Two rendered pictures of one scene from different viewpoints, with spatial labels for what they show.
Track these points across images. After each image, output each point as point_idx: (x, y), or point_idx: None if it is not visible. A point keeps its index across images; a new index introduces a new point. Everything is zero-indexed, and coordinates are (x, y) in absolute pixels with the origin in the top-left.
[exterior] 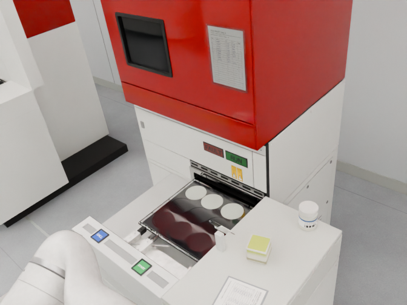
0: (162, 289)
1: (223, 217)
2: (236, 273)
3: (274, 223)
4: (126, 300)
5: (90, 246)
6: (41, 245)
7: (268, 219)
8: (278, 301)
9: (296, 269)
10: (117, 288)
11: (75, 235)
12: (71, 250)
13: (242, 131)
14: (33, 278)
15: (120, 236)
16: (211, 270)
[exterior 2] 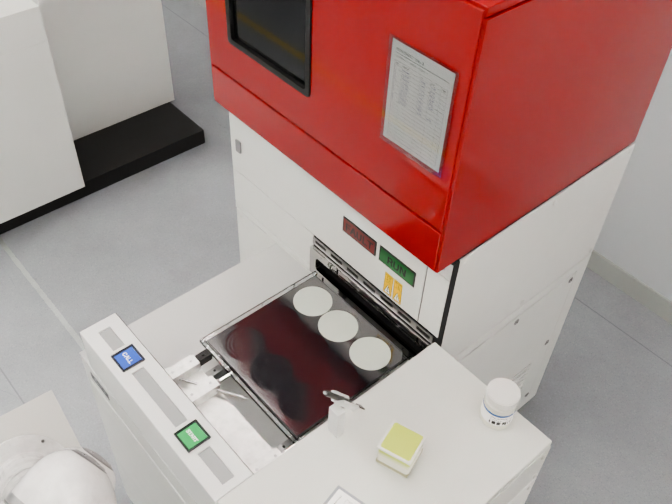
0: (221, 486)
1: (351, 362)
2: (352, 483)
3: (438, 401)
4: None
5: (110, 487)
6: (28, 476)
7: (429, 391)
8: None
9: (456, 498)
10: (144, 447)
11: (87, 470)
12: (78, 503)
13: (417, 234)
14: None
15: (164, 354)
16: (311, 469)
